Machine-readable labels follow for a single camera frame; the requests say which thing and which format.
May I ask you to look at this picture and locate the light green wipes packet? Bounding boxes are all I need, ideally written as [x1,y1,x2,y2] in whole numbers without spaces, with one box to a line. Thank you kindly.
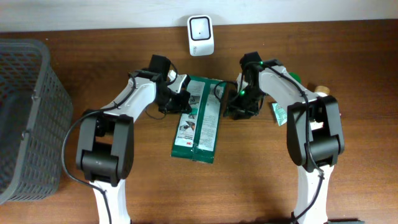
[271,103,287,126]

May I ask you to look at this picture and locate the green 3M gloves package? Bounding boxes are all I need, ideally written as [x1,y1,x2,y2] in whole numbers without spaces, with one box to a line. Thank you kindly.
[171,76,226,164]

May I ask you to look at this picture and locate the green lid jar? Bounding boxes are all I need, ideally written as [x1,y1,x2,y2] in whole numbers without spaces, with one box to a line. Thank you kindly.
[289,72,302,83]

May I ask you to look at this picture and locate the white tube gold cap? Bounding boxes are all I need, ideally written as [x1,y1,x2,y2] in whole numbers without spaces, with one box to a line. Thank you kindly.
[310,86,330,131]

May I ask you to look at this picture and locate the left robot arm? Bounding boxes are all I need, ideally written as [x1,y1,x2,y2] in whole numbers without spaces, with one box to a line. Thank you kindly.
[75,55,192,223]

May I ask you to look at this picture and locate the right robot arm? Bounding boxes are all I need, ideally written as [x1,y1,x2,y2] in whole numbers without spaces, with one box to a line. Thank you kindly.
[224,52,345,223]

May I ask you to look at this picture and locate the white barcode scanner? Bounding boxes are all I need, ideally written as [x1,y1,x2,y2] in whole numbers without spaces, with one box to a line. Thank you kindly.
[187,15,215,57]

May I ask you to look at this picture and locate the grey plastic mesh basket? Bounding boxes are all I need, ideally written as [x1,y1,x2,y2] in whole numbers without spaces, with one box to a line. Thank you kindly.
[1,39,73,203]

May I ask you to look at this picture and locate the left black cable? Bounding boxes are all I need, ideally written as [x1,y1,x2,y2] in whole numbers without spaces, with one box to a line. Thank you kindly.
[61,62,180,224]

